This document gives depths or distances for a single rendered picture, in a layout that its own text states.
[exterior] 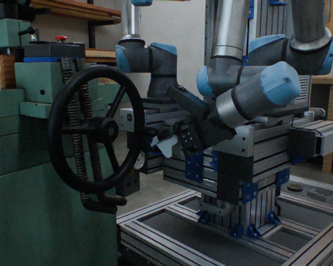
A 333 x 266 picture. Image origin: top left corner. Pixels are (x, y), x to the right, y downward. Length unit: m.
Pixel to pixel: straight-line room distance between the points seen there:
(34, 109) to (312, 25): 0.75
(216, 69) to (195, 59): 3.49
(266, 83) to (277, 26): 0.91
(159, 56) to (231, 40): 0.68
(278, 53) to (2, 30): 0.79
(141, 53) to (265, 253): 0.96
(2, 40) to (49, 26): 3.16
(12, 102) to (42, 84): 0.08
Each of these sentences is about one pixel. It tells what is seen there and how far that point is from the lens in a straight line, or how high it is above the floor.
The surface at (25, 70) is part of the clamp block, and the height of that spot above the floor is 0.94.
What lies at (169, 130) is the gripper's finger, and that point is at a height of 0.81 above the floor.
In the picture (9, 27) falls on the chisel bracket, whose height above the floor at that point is 1.05.
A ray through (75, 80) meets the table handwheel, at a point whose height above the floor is 0.92.
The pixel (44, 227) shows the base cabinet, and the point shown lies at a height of 0.54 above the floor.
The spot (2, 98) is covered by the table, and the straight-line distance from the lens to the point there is 0.82.
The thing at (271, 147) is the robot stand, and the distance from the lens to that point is 1.14.
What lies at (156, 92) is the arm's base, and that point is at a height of 0.84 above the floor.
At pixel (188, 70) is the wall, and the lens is 4.31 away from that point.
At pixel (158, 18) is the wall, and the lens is 4.57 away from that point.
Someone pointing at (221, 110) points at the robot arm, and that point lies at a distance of 0.67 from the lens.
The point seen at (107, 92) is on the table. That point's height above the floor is 0.87.
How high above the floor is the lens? 0.95
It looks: 11 degrees down
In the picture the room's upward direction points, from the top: straight up
